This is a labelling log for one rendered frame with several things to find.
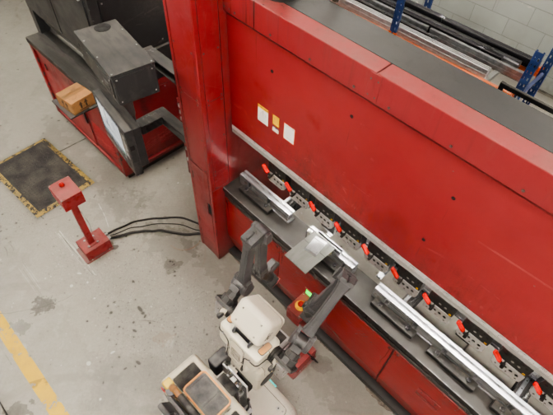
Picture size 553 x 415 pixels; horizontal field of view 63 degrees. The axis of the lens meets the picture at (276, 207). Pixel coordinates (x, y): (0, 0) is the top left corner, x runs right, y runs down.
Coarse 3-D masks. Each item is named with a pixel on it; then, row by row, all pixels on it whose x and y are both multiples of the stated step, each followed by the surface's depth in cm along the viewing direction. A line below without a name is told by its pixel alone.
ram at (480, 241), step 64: (256, 64) 235; (256, 128) 269; (320, 128) 224; (384, 128) 191; (320, 192) 254; (384, 192) 213; (448, 192) 184; (512, 192) 162; (448, 256) 204; (512, 256) 177; (512, 320) 196
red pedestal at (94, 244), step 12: (60, 180) 332; (60, 192) 325; (72, 192) 326; (60, 204) 330; (72, 204) 329; (84, 228) 362; (84, 240) 379; (96, 240) 380; (108, 240) 382; (84, 252) 374; (96, 252) 381
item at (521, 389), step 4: (528, 376) 248; (524, 380) 248; (528, 380) 248; (532, 380) 250; (516, 384) 257; (520, 384) 248; (524, 384) 247; (528, 384) 249; (512, 388) 256; (516, 388) 247; (520, 388) 245; (524, 388) 247; (528, 388) 247; (516, 392) 244; (520, 392) 244; (524, 392) 246; (528, 392) 244; (520, 396) 244; (524, 396) 243; (528, 396) 245; (524, 400) 240
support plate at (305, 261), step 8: (312, 232) 287; (304, 240) 283; (296, 248) 279; (328, 248) 280; (288, 256) 275; (296, 256) 275; (304, 256) 276; (312, 256) 276; (320, 256) 276; (296, 264) 272; (304, 264) 272; (312, 264) 272; (304, 272) 269
